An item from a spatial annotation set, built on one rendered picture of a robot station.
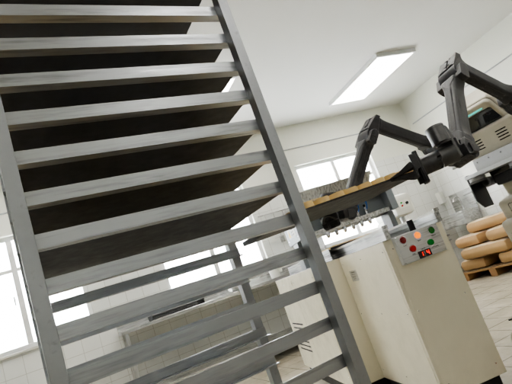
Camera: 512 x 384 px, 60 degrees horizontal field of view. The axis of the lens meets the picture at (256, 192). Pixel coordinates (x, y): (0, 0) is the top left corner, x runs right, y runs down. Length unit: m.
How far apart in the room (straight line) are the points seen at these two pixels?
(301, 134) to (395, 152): 1.70
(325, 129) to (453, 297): 5.17
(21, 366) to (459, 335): 4.59
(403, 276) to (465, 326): 0.37
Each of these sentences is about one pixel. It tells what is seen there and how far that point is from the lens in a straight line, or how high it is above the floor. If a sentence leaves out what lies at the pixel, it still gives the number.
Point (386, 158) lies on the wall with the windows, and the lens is 7.61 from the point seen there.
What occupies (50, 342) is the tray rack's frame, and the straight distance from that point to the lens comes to 0.91.
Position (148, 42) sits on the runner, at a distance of 1.22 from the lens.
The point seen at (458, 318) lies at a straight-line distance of 2.40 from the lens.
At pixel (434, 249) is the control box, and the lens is 2.34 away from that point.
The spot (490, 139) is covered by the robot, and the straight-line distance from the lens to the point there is 2.23.
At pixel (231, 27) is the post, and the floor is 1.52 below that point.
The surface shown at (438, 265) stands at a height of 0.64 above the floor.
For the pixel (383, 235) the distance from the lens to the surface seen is 2.24.
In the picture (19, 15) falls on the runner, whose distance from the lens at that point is 1.21.
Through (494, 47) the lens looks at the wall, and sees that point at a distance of 7.02.
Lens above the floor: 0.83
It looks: 12 degrees up
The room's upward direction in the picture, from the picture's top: 20 degrees counter-clockwise
